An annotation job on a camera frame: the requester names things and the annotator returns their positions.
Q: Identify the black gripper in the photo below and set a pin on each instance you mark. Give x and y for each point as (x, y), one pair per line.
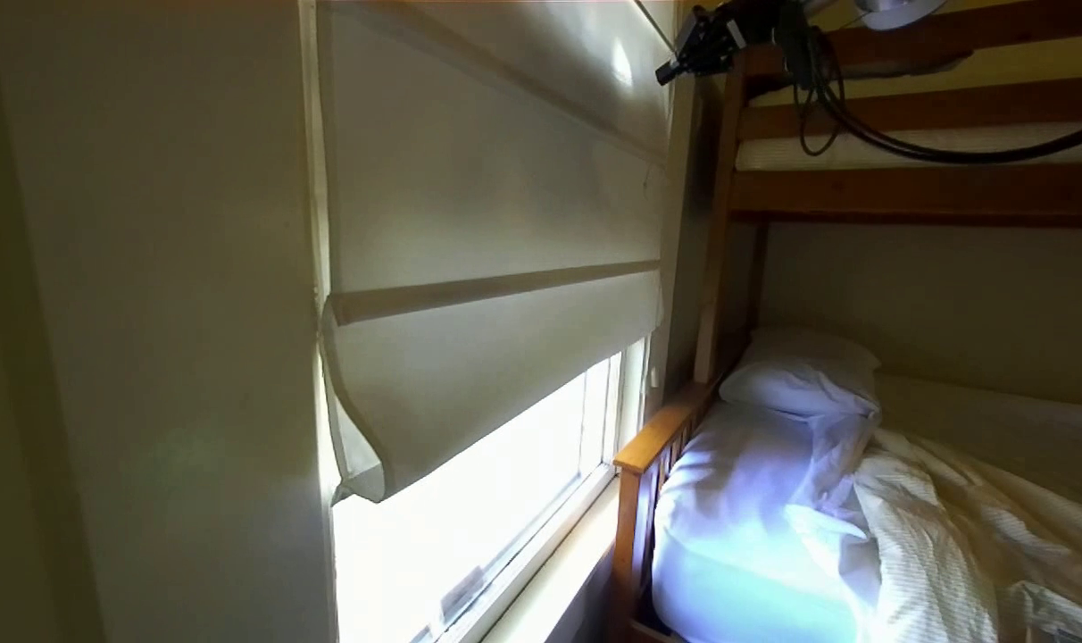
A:
(748, 30)

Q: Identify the beige roman blinds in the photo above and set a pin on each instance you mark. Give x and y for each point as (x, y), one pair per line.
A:
(490, 178)

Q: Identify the white pillow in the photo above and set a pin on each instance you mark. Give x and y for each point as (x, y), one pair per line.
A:
(803, 377)

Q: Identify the white fitted mattress sheet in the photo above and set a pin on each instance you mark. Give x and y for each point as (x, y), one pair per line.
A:
(730, 524)

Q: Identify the white crumpled duvet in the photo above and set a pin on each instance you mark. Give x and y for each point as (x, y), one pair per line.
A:
(980, 538)

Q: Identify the wooden bunk bed frame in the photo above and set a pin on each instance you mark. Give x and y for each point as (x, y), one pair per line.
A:
(920, 190)

